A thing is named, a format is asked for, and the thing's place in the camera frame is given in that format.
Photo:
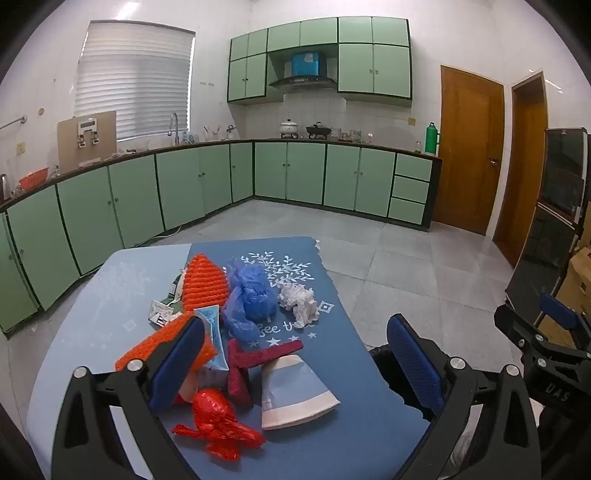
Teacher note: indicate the light blue plastic packet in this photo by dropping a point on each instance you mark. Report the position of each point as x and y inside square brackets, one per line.
[213, 332]

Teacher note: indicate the black wok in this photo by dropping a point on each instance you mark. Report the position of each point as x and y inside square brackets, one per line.
[318, 130]

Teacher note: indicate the white printed paper packet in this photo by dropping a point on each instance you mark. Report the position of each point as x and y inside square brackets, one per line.
[159, 316]

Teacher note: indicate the blue paper cup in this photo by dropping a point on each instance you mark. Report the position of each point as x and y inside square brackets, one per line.
[295, 392]

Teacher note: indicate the green thermos bottle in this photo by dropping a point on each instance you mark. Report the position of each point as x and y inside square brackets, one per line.
[431, 138]

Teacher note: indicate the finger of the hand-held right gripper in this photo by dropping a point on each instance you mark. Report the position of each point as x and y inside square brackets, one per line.
[512, 321]
[561, 314]

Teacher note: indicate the metal towel rail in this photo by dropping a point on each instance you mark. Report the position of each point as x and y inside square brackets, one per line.
[14, 123]

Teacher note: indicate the dark red cloth strip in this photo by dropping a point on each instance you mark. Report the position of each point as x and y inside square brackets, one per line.
[272, 354]

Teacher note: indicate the white cooking pot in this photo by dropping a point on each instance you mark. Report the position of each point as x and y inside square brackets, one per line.
[289, 128]

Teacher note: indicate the dark red sponge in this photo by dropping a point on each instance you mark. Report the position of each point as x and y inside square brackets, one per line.
[238, 383]

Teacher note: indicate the range hood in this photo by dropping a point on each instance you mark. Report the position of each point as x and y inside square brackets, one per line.
[302, 82]

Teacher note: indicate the cardboard box on counter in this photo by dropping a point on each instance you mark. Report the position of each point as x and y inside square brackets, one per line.
[67, 147]

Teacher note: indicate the crumpled white tissue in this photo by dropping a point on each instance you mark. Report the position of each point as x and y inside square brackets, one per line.
[300, 302]

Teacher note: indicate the orange knitted sponge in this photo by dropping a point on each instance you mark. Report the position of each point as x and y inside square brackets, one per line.
[152, 344]
[205, 284]

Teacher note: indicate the wooden door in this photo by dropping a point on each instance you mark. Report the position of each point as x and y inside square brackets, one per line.
[521, 184]
[466, 152]

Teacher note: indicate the light blue tablecloth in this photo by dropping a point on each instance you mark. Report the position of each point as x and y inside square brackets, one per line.
[92, 314]

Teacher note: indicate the blue plastic bag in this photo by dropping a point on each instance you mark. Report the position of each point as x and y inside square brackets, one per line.
[251, 295]

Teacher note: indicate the dark blue place mat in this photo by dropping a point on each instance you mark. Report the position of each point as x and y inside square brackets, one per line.
[323, 443]

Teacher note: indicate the metal faucet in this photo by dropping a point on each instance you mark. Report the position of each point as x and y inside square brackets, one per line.
[174, 129]

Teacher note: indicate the green white wrapper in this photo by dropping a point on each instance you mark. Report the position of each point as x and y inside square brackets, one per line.
[175, 288]

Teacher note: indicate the white window blind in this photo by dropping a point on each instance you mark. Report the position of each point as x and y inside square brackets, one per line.
[134, 83]

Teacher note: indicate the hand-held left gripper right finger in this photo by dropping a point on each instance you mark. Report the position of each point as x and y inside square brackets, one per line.
[415, 364]

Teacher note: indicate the green wall cabinets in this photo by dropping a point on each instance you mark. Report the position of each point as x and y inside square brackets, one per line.
[369, 69]

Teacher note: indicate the green base cabinets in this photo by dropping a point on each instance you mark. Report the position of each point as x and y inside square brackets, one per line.
[300, 175]

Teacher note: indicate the red plastic wrapper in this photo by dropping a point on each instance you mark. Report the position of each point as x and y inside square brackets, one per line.
[217, 417]

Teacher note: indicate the red plastic basin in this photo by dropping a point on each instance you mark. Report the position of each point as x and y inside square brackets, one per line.
[33, 177]

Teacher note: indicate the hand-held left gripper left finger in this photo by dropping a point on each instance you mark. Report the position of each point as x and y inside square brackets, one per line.
[178, 364]

